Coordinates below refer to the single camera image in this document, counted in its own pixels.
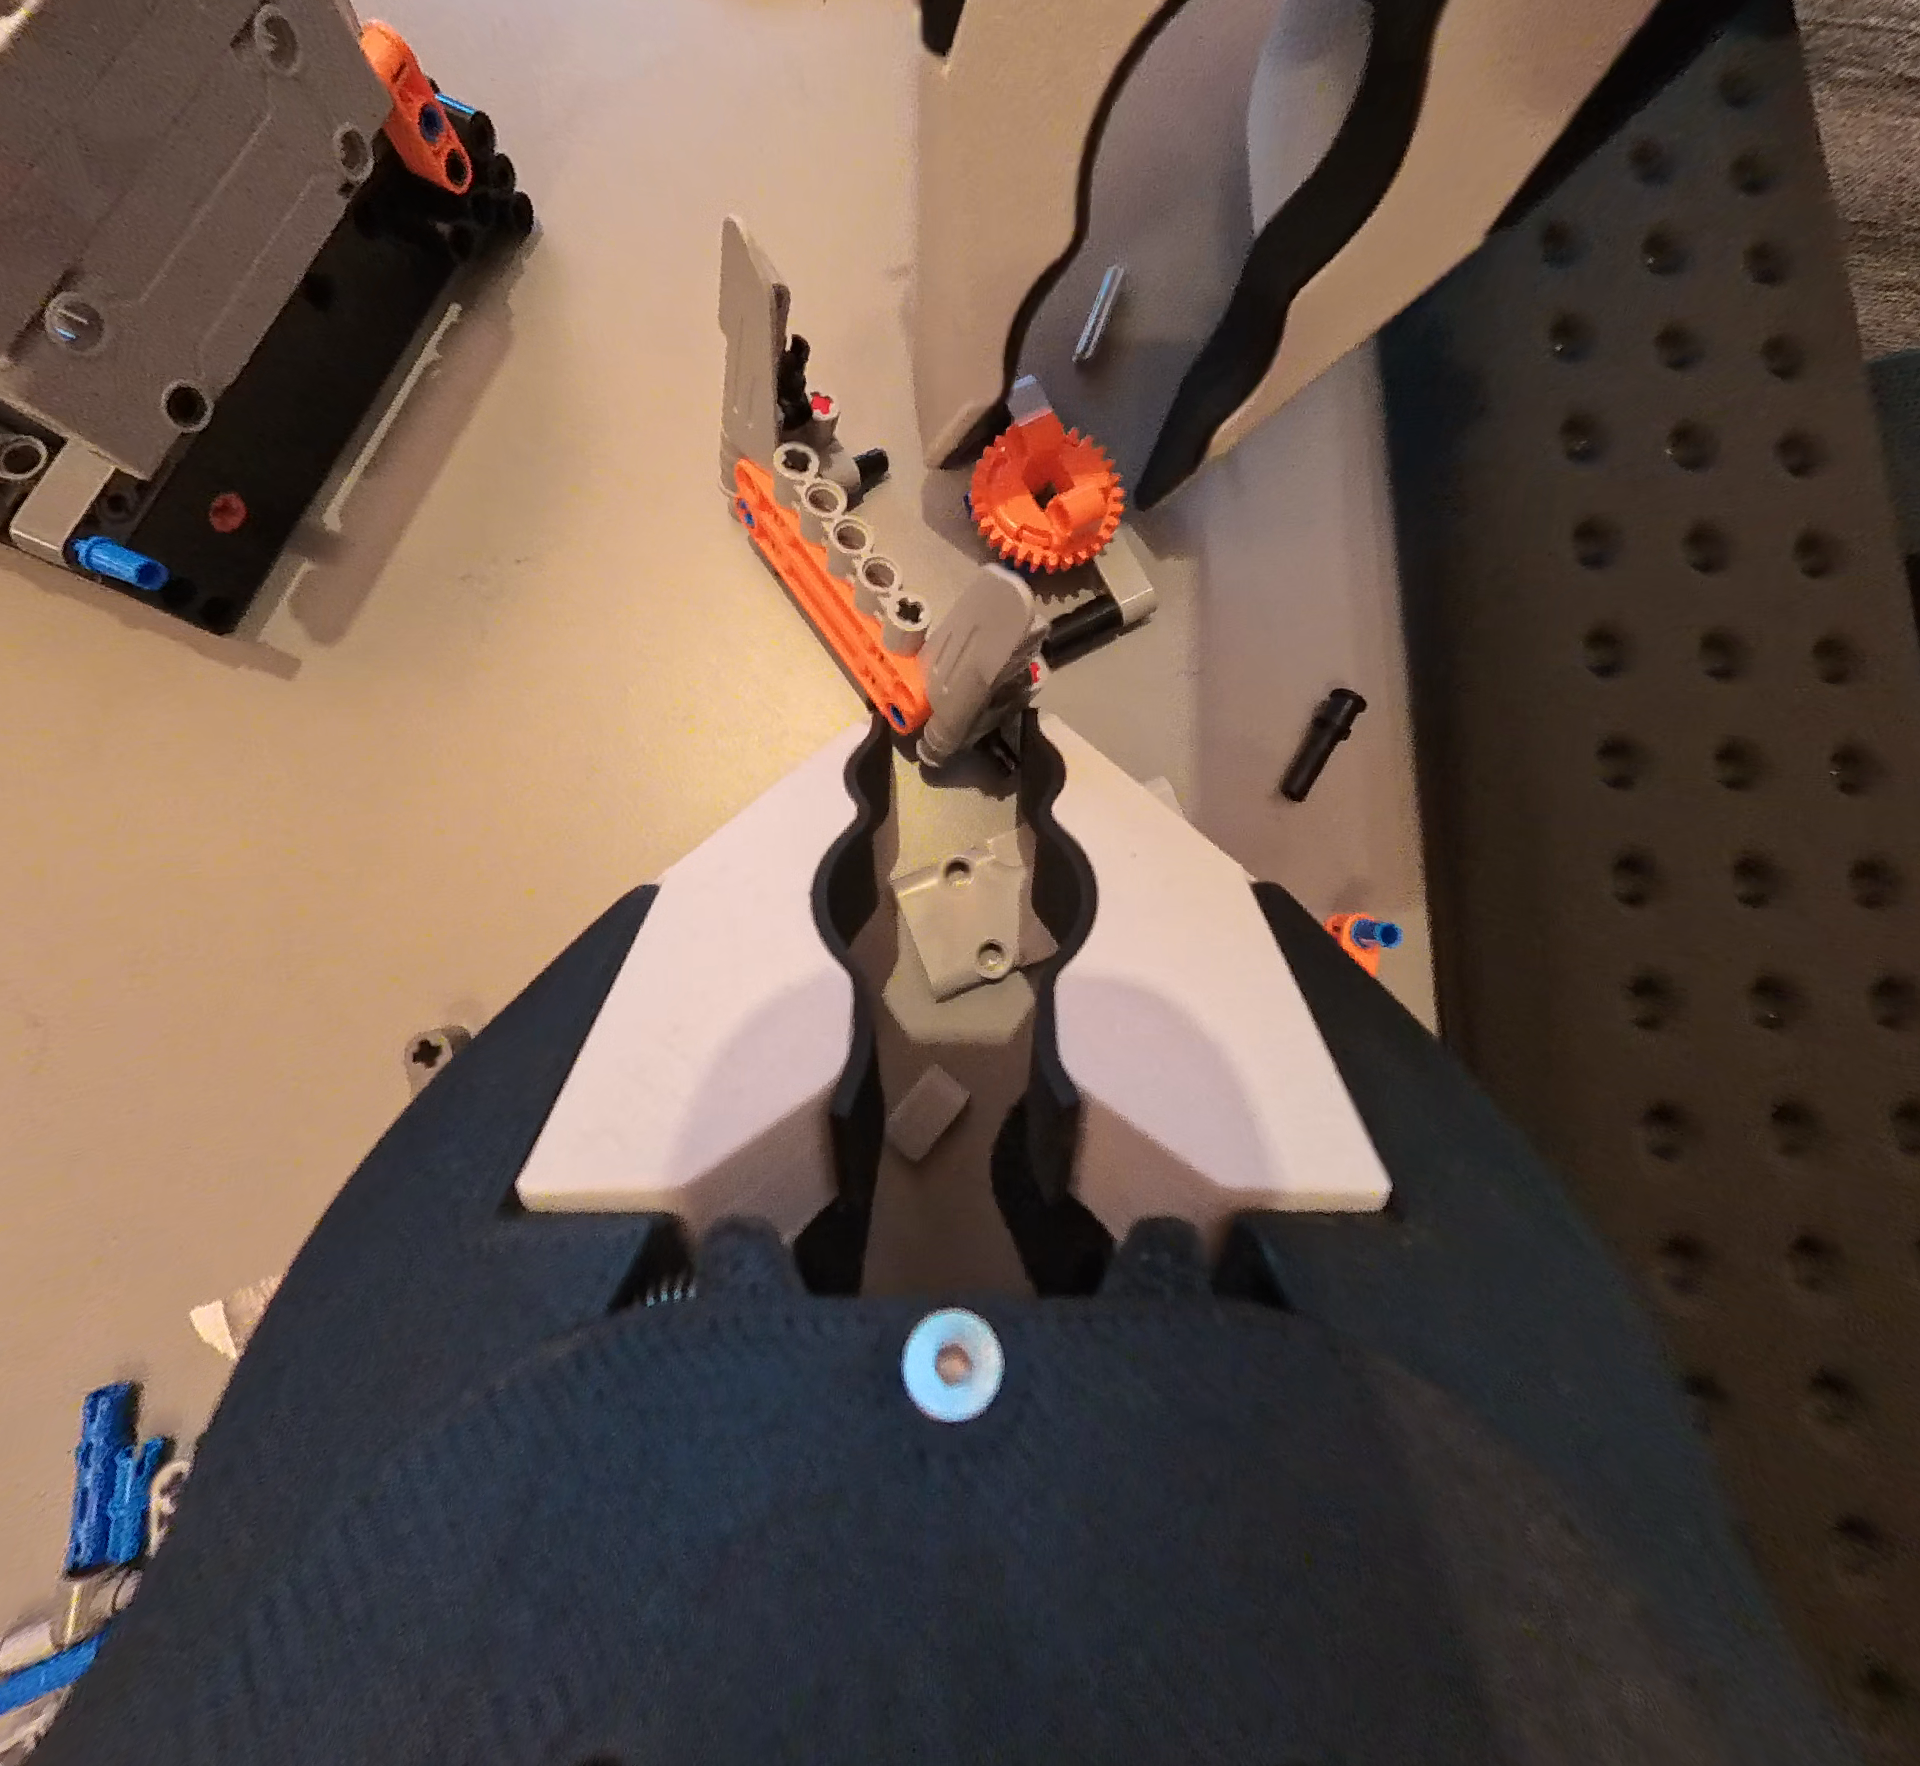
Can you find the black studded mat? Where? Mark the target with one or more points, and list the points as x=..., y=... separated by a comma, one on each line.
x=1681, y=896

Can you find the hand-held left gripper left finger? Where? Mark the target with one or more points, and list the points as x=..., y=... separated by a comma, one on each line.
x=689, y=1048

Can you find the grey beam with black pin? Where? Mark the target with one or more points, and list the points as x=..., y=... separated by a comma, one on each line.
x=1111, y=581

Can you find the grey black robot model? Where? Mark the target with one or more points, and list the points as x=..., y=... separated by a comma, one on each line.
x=182, y=176

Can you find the small grey axle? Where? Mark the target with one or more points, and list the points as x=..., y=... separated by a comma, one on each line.
x=1102, y=312

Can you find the small orange grey subassembly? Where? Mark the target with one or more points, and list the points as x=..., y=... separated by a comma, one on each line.
x=826, y=543

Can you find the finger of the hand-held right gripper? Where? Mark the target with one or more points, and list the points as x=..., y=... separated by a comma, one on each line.
x=1035, y=57
x=1590, y=27

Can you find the dark grey angled beam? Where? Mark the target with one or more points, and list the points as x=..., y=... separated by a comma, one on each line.
x=440, y=1057

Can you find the small grey bracket piece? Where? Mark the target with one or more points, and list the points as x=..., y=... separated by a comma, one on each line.
x=925, y=1115

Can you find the small orange piece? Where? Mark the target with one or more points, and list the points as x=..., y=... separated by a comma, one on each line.
x=1366, y=937

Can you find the pile of plastic building pieces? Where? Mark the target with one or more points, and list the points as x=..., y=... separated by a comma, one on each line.
x=116, y=1481

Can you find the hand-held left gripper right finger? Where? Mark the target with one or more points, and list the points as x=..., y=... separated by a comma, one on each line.
x=1214, y=1048

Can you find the loose black pin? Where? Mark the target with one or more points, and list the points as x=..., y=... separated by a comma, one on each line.
x=1323, y=741

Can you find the light grey panel piece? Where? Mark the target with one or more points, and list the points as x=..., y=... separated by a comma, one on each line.
x=961, y=911

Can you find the small orange gear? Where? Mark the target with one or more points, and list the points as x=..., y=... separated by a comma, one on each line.
x=1045, y=491

